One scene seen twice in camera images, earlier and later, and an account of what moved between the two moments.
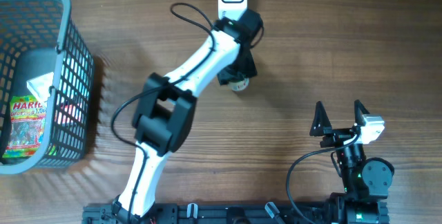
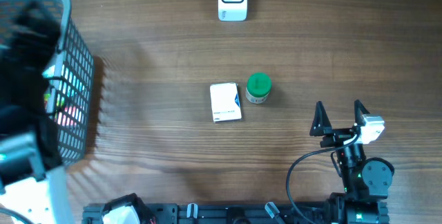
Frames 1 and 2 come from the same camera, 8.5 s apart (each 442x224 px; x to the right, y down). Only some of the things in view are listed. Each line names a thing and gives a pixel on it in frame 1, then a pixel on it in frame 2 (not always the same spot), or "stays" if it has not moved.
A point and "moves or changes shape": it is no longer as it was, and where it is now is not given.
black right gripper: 318,129 stays
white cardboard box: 40,85 moves or changes shape
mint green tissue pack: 76,75 → 59,75
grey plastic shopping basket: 37,34 stays
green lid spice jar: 239,86 → 258,87
